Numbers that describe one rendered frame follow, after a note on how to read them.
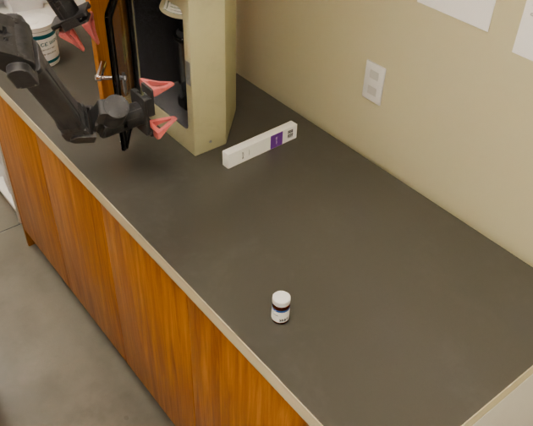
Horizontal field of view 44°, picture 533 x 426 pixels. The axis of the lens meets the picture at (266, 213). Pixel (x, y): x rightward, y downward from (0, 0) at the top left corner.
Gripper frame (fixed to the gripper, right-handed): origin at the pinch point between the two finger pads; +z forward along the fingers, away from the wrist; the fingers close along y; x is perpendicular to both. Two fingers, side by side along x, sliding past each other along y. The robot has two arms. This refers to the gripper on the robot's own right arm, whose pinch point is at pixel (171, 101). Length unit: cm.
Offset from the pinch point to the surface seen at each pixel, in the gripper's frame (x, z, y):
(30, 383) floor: 39, -46, -120
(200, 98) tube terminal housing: 9.6, 14.5, -8.5
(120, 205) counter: 2.0, -16.6, -26.4
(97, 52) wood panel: 46.5, 2.5, -6.4
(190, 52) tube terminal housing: 9.5, 12.1, 5.7
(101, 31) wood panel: 46.5, 4.8, -0.4
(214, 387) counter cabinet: -38, -15, -62
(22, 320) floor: 69, -37, -120
